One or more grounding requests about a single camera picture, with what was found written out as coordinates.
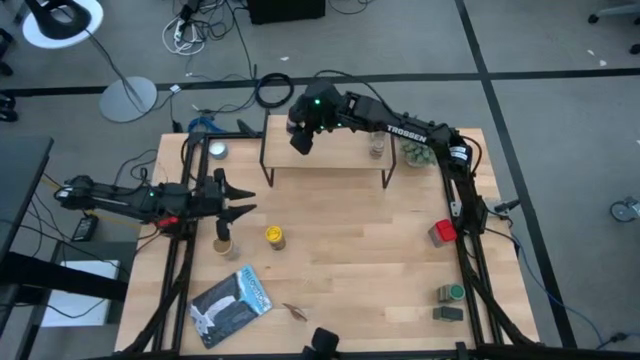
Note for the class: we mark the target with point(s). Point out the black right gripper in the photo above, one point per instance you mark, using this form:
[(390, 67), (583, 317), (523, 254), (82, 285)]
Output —
[(317, 107)]

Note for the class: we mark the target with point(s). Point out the blue Yellowstone book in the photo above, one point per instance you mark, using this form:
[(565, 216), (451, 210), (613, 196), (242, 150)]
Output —
[(230, 307)]

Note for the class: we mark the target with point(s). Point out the black desk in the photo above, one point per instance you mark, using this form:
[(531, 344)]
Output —
[(20, 190)]

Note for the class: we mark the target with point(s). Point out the black power adapter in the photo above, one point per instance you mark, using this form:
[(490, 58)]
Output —
[(85, 227)]

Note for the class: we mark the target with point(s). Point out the white round disc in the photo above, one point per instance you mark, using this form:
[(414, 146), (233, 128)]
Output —
[(95, 17)]

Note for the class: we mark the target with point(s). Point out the black box on floor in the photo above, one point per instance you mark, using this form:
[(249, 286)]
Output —
[(285, 10)]

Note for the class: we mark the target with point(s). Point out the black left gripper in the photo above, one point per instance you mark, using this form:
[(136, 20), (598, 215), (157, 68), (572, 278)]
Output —
[(210, 200)]

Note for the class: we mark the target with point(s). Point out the yellow-lid seasoning can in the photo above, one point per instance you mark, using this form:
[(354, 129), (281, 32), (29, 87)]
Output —
[(275, 236)]

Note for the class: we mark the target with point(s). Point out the small silver round tin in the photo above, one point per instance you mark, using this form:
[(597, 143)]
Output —
[(218, 149)]

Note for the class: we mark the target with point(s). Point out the red-lid square spice tin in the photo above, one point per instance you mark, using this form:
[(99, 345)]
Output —
[(444, 231)]

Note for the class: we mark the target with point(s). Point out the white floor lamp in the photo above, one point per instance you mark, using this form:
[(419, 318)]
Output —
[(127, 100)]

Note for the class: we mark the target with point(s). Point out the small potted succulent plant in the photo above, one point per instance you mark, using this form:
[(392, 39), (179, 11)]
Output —
[(417, 155)]

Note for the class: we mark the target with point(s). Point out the beige-lid cylinder container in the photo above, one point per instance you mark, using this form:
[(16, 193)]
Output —
[(227, 248)]

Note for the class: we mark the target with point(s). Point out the green-lid spice jar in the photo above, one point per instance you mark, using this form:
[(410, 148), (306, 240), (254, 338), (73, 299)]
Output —
[(452, 292)]

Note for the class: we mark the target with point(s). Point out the black floor beam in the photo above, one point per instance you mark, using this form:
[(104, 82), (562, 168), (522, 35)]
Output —
[(60, 280)]

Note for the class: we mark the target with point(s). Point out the small glass spice jar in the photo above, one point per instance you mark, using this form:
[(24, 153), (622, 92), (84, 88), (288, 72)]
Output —
[(377, 150)]

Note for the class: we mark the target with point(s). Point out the small black side camera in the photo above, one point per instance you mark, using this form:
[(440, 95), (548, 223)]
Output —
[(507, 205)]

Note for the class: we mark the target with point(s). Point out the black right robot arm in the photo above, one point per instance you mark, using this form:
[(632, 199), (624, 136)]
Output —
[(415, 131)]

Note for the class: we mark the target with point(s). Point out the grey caster wheel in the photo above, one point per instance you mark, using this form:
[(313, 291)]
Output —
[(622, 210)]

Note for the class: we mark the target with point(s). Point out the dark green rectangular tin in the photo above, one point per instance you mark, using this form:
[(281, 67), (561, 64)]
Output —
[(447, 313)]

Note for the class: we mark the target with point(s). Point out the white box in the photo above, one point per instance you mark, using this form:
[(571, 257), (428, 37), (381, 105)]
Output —
[(80, 305)]

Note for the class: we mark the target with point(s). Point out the office chair base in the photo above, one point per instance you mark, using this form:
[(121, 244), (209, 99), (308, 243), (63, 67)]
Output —
[(615, 10)]

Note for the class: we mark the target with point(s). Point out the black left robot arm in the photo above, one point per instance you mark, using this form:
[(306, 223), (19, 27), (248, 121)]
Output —
[(115, 197)]

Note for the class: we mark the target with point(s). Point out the wooden shelf riser black legs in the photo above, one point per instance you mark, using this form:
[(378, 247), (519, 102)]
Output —
[(340, 150)]

